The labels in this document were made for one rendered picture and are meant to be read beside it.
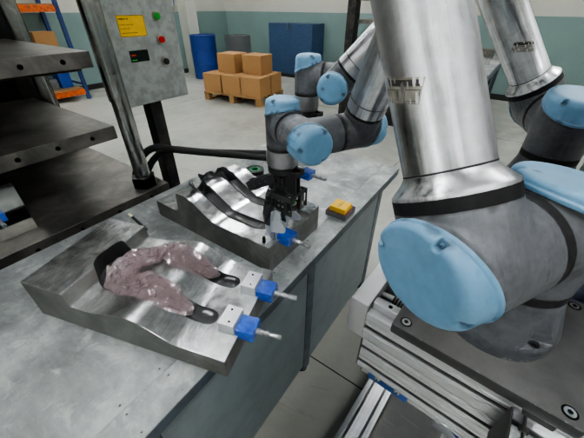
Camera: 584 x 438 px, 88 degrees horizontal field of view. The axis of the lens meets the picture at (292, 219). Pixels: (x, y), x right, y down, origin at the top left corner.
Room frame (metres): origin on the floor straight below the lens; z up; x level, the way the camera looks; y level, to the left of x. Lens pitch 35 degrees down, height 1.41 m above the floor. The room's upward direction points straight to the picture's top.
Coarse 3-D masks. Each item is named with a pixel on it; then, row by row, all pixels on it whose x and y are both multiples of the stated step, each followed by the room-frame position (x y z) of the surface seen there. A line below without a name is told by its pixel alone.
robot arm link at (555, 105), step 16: (544, 96) 0.71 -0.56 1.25; (560, 96) 0.67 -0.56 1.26; (576, 96) 0.66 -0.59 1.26; (528, 112) 0.74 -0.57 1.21; (544, 112) 0.68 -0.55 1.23; (560, 112) 0.65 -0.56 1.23; (576, 112) 0.63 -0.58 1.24; (528, 128) 0.71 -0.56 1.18; (544, 128) 0.66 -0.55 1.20; (560, 128) 0.64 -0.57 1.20; (576, 128) 0.62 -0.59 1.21; (528, 144) 0.68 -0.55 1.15; (544, 144) 0.65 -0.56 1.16; (560, 144) 0.63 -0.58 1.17; (576, 144) 0.62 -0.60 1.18; (560, 160) 0.62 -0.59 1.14; (576, 160) 0.62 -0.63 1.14
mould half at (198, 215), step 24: (240, 168) 1.00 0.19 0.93; (192, 192) 0.82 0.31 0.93; (216, 192) 0.85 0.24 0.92; (264, 192) 0.91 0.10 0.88; (168, 216) 0.87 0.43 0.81; (192, 216) 0.78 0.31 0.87; (216, 216) 0.75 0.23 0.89; (312, 216) 0.79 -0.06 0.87; (216, 240) 0.73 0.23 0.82; (240, 240) 0.67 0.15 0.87; (264, 264) 0.62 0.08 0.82
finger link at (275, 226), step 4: (272, 212) 0.64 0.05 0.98; (276, 212) 0.64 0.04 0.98; (272, 216) 0.64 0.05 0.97; (276, 216) 0.64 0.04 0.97; (272, 220) 0.64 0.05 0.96; (276, 220) 0.63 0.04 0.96; (272, 224) 0.64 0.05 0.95; (276, 224) 0.63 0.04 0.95; (280, 224) 0.63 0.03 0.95; (268, 228) 0.64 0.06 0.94; (272, 228) 0.64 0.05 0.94; (276, 228) 0.63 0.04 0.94; (280, 228) 0.62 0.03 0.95; (284, 228) 0.62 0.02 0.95; (268, 232) 0.64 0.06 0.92; (272, 232) 0.64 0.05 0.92; (276, 232) 0.63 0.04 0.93; (280, 232) 0.62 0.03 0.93; (284, 232) 0.62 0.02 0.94; (272, 236) 0.64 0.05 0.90
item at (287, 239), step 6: (282, 222) 0.69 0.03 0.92; (288, 228) 0.68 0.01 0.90; (276, 234) 0.65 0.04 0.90; (282, 234) 0.65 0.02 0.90; (288, 234) 0.65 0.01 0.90; (294, 234) 0.65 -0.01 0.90; (282, 240) 0.64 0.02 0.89; (288, 240) 0.63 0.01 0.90; (294, 240) 0.64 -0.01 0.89; (288, 246) 0.63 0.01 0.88; (306, 246) 0.62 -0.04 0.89
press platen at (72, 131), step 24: (0, 120) 1.20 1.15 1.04; (24, 120) 1.20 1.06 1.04; (48, 120) 1.20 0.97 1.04; (72, 120) 1.20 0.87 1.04; (96, 120) 1.20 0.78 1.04; (0, 144) 0.94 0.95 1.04; (24, 144) 0.94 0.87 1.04; (48, 144) 0.96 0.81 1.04; (72, 144) 1.01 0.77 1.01; (0, 168) 0.84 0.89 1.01
